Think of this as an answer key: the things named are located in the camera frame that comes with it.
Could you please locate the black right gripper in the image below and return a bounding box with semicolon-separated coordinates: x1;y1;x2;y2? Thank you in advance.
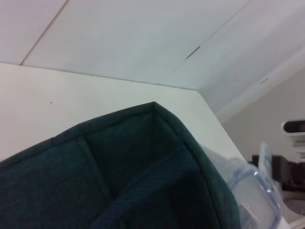
271;155;305;186

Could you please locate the dark teal insulated lunch bag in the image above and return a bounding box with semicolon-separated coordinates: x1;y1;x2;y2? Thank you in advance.
0;101;240;229

